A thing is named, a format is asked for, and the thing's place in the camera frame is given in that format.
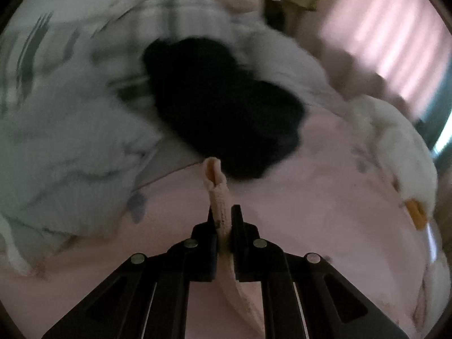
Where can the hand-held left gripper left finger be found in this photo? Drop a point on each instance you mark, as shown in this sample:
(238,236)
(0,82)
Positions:
(211,254)

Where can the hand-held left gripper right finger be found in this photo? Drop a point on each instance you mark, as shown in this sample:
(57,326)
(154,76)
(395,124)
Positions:
(240,254)

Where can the beige small garment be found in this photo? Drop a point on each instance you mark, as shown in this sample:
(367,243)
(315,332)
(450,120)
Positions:
(220,197)

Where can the pink animal print bedsheet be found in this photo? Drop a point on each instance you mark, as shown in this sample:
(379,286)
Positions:
(317,201)

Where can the black cloth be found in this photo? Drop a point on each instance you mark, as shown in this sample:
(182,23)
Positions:
(219,106)

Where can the grey white patterned duvet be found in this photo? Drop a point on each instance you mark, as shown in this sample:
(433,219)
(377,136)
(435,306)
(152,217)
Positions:
(70,148)

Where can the white plush toy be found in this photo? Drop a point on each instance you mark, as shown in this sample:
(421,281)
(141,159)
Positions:
(399,148)

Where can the window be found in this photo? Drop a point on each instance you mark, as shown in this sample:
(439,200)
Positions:
(432,130)

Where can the pink curtain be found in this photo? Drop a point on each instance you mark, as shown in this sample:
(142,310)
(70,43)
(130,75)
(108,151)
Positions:
(388,24)

